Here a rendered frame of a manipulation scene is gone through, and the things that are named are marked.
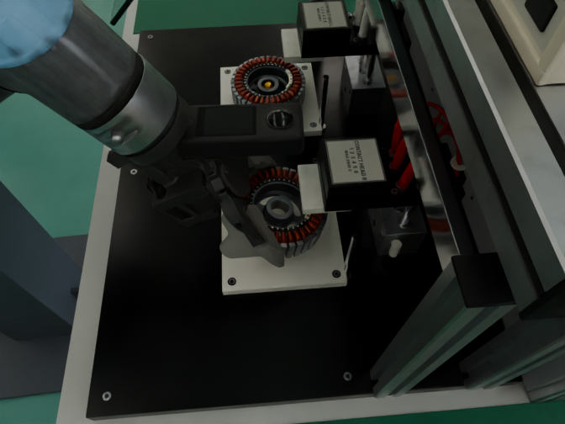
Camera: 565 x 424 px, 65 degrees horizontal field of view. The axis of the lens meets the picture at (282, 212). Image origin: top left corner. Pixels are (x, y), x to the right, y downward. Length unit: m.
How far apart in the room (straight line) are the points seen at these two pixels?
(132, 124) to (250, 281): 0.26
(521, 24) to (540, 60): 0.03
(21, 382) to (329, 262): 1.08
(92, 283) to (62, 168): 1.20
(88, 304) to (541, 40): 0.54
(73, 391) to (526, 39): 0.54
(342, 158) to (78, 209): 1.30
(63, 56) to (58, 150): 1.53
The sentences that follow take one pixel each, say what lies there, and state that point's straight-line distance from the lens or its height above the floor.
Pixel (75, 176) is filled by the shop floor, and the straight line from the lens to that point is 1.75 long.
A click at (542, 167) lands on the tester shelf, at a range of 0.24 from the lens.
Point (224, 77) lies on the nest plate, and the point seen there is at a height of 0.78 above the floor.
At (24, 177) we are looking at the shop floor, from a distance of 1.83.
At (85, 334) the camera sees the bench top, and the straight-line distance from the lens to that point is 0.60.
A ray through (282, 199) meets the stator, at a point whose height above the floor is 0.84.
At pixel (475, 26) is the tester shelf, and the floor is 1.11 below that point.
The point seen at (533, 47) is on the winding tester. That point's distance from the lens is 0.29.
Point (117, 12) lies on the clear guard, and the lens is 0.49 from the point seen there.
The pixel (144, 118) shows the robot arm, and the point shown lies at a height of 1.03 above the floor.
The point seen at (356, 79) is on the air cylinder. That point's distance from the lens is 0.69.
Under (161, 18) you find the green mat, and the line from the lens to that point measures 0.96.
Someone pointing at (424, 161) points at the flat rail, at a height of 1.03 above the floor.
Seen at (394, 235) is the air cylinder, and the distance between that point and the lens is 0.54.
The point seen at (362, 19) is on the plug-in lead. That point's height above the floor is 0.92.
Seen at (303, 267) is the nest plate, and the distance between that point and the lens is 0.55.
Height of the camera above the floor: 1.28
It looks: 58 degrees down
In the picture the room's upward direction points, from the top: straight up
